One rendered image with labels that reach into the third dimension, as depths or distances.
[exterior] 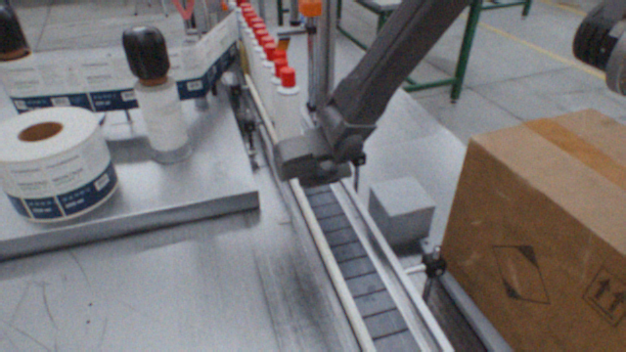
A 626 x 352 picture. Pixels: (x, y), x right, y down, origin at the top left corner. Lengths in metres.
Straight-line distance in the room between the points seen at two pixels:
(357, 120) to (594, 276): 0.33
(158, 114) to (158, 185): 0.15
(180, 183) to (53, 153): 0.24
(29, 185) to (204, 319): 0.41
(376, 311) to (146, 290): 0.41
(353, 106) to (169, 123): 0.52
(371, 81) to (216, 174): 0.52
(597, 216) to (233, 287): 0.56
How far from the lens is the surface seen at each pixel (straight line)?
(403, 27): 0.50
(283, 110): 0.94
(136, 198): 0.95
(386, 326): 0.68
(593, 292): 0.59
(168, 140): 0.99
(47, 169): 0.89
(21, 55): 1.25
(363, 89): 0.55
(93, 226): 0.93
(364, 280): 0.73
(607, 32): 1.08
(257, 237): 0.87
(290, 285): 0.78
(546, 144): 0.68
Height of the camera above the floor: 1.45
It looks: 38 degrees down
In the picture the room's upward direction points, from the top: straight up
